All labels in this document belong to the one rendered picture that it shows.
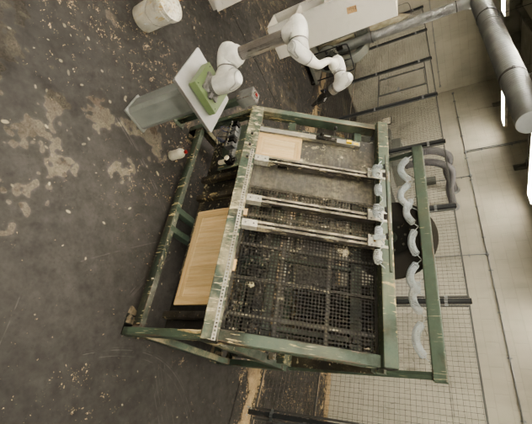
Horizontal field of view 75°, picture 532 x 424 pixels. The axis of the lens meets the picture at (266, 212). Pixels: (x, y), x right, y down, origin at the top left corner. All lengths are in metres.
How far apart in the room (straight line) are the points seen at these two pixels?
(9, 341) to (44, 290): 0.33
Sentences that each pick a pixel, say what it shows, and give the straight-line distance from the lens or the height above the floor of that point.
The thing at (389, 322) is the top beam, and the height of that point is 1.90.
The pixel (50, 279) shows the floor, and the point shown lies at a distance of 2.72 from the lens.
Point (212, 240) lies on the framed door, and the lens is 3.08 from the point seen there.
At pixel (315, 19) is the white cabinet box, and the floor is 0.83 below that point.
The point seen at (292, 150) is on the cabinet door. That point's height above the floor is 1.17.
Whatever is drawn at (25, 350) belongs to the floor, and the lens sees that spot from 2.68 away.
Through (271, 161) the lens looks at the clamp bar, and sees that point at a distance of 3.05.
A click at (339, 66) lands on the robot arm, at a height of 1.74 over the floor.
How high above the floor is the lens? 2.36
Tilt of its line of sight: 28 degrees down
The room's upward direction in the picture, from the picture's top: 82 degrees clockwise
